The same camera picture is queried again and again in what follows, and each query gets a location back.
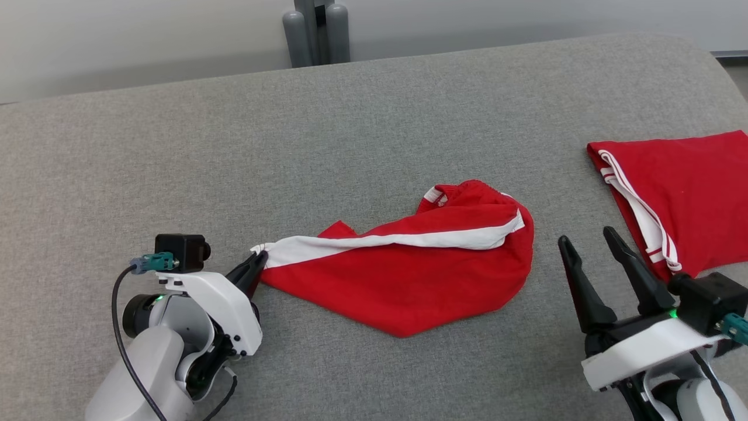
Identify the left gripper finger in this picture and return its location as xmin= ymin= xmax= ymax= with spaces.
xmin=225 ymin=251 xmax=264 ymax=287
xmin=237 ymin=254 xmax=269 ymax=299

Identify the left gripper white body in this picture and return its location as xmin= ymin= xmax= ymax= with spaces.
xmin=157 ymin=271 xmax=264 ymax=358

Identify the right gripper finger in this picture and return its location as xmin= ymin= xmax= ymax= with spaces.
xmin=557 ymin=235 xmax=618 ymax=335
xmin=602 ymin=226 xmax=677 ymax=318

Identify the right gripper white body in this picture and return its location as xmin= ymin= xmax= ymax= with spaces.
xmin=580 ymin=315 xmax=726 ymax=394

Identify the red basketball jersey number 23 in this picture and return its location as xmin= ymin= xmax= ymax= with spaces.
xmin=586 ymin=130 xmax=748 ymax=282

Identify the red shorts white stripe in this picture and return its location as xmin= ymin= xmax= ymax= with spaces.
xmin=250 ymin=180 xmax=535 ymax=339

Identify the right camera cable teal plug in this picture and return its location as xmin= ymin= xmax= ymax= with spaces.
xmin=688 ymin=313 xmax=748 ymax=421

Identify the grey cylindrical post foot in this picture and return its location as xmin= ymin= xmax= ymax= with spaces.
xmin=325 ymin=4 xmax=351 ymax=64
xmin=282 ymin=10 xmax=313 ymax=69

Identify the grey partition post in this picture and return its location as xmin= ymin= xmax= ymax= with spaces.
xmin=294 ymin=0 xmax=335 ymax=66

